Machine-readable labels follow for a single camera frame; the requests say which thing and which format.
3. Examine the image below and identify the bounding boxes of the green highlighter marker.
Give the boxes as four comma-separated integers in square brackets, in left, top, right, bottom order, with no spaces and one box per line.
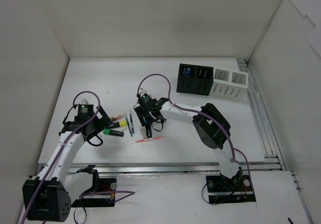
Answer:
[103,129,124,137]

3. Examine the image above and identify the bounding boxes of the orange pencil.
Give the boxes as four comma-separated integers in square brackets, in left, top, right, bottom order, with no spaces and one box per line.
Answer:
[110,113,127,122]

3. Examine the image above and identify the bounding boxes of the red pen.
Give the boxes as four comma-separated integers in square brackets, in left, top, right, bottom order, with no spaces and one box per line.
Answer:
[135,137,163,143]

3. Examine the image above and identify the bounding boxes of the yellow highlighter marker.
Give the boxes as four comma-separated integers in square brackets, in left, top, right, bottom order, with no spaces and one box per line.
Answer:
[107,121,127,129]

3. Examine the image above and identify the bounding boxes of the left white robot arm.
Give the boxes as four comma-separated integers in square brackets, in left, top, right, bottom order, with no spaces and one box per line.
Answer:
[21,104,112,223]

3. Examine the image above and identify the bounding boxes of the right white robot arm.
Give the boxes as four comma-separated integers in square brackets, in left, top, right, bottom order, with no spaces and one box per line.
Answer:
[134,93,243,192]

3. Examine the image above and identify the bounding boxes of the beige eraser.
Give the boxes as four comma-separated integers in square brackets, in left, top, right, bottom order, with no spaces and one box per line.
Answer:
[139,127,147,139]

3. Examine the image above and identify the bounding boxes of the blue tipped pen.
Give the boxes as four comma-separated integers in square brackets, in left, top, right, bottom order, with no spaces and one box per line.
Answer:
[129,110,134,134]

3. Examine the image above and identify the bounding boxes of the teal tipped pen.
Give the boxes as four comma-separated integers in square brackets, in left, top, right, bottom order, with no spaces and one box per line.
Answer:
[125,117,133,137]

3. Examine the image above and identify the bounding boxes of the black divided organizer box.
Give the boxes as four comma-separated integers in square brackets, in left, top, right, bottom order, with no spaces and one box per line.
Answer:
[177,63,214,96]

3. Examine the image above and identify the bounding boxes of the blue item left compartment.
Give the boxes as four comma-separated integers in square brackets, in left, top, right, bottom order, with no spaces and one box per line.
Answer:
[185,68,191,76]

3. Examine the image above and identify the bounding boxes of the white divided organizer box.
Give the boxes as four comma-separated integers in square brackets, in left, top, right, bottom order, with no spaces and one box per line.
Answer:
[209,68,248,101]

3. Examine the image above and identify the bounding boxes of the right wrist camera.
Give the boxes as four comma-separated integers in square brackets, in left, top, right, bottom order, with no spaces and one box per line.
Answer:
[138,89,147,96]

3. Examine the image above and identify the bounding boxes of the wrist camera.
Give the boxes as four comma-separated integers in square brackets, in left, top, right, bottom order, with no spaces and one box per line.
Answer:
[77,98,89,105]
[138,89,147,96]

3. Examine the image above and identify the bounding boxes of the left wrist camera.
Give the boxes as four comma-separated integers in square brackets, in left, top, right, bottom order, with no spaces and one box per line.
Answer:
[77,98,89,105]

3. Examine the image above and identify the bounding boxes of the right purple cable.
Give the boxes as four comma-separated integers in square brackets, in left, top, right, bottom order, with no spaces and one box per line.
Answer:
[137,73,251,182]

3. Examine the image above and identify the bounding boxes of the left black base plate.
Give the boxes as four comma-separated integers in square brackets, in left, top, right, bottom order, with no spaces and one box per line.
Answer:
[72,177,117,208]

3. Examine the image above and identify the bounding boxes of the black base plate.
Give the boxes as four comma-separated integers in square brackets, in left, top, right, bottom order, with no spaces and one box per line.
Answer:
[72,177,117,208]
[201,175,256,205]

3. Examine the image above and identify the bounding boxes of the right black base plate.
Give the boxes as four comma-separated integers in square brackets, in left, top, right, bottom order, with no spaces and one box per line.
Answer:
[201,175,256,205]

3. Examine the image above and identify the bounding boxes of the aluminium rail frame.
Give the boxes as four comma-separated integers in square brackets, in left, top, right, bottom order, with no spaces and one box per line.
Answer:
[36,57,301,192]

